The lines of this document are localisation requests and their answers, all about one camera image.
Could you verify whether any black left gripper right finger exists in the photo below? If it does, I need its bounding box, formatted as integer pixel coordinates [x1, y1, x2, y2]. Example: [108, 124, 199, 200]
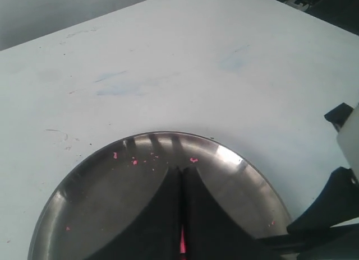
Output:
[182, 168, 280, 259]

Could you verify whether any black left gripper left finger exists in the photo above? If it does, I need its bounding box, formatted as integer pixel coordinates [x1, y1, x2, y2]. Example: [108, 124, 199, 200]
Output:
[87, 168, 182, 260]

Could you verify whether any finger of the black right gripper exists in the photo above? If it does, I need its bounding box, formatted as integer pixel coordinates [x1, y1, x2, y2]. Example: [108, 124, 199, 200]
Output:
[324, 103, 353, 131]
[287, 167, 358, 238]

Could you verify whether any pink sand mound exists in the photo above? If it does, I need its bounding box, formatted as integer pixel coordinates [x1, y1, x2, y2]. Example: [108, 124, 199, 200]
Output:
[179, 226, 186, 256]

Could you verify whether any black knife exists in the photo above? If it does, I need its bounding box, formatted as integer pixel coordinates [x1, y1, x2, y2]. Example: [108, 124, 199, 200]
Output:
[256, 232, 358, 253]

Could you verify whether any round steel plate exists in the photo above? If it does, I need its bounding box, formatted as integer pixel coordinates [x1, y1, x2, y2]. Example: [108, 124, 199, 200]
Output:
[28, 132, 292, 259]

